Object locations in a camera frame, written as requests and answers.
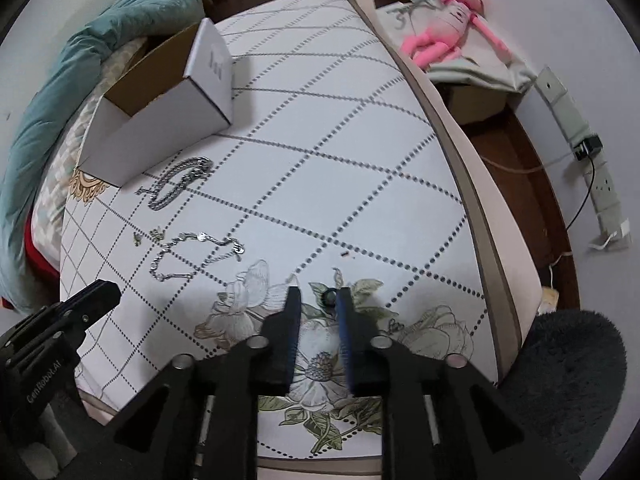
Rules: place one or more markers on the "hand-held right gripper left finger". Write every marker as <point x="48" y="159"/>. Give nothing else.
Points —
<point x="293" y="330"/>

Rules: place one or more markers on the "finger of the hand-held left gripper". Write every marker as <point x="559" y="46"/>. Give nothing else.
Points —
<point x="82" y="321"/>
<point x="102" y="294"/>

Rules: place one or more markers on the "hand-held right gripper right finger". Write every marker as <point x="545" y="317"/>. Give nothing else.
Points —
<point x="344" y="340"/>

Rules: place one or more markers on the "small silver earring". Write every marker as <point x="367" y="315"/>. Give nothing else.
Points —
<point x="157" y="233"/>

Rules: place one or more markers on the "white cardboard box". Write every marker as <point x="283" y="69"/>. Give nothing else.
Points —
<point x="170" y="105"/>

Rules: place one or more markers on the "red cloth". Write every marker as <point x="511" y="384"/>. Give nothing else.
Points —
<point x="42" y="255"/>

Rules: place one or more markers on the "patterned grey pillow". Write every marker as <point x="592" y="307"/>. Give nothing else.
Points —
<point x="62" y="170"/>

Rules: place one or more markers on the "floral checked bed mattress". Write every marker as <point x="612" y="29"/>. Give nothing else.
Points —
<point x="350" y="160"/>

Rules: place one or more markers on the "teal quilt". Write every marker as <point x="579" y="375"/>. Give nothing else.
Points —
<point x="55" y="95"/>

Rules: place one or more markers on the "dark fluffy rug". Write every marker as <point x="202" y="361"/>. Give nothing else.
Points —
<point x="570" y="390"/>

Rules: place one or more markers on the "brown cardboard box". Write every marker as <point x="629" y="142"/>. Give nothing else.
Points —
<point x="475" y="102"/>

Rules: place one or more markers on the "grey cloth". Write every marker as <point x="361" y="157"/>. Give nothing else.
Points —
<point x="480" y="67"/>

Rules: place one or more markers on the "black plug adapter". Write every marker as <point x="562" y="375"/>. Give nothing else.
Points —
<point x="588" y="147"/>

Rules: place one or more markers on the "grey power strip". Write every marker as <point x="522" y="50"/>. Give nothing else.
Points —
<point x="575" y="120"/>

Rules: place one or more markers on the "pink plush toy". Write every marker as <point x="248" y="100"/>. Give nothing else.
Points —
<point x="445" y="20"/>

